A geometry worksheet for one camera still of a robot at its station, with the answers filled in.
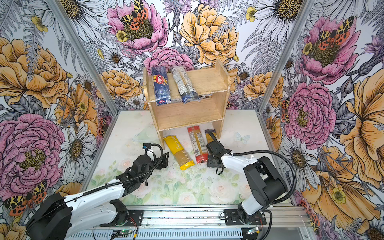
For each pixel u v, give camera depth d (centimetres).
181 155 94
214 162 68
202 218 76
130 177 64
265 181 46
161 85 68
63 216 41
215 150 75
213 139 78
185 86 69
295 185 44
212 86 75
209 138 103
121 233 71
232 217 74
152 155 67
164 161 80
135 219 73
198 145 99
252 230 72
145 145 73
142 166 63
